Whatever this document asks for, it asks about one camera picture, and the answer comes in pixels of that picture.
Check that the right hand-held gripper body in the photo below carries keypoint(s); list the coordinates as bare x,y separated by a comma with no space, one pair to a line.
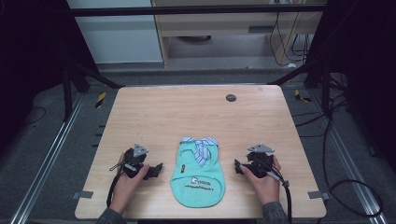
261,163

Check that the black metal stand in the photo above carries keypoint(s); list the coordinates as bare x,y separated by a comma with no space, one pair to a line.
74,81
314,73

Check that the black horizontal frame bar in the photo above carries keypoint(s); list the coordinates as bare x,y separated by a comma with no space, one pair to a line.
186,10

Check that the light wooden desk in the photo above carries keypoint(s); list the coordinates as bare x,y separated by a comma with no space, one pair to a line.
218,23

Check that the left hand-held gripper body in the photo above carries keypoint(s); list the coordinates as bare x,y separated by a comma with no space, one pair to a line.
134,161

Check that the grey metal table bracket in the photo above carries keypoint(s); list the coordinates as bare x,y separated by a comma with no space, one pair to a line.
318,195
82,194

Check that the aluminium floor rail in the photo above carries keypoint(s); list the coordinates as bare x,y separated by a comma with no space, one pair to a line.
46,155
348,155

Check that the white cabinet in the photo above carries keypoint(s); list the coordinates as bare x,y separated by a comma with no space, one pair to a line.
118,34

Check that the grey round table grommet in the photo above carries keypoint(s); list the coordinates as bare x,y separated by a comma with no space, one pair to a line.
231,98

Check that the person's right hand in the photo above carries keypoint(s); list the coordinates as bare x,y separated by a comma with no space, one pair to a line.
264,188

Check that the mint green pet shirt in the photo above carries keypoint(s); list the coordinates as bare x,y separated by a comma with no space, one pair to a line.
198,177

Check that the person's left hand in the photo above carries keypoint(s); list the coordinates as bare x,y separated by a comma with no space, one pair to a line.
126,186

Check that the yellow black tape strip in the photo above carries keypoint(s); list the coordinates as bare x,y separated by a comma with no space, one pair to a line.
100,99
301,96

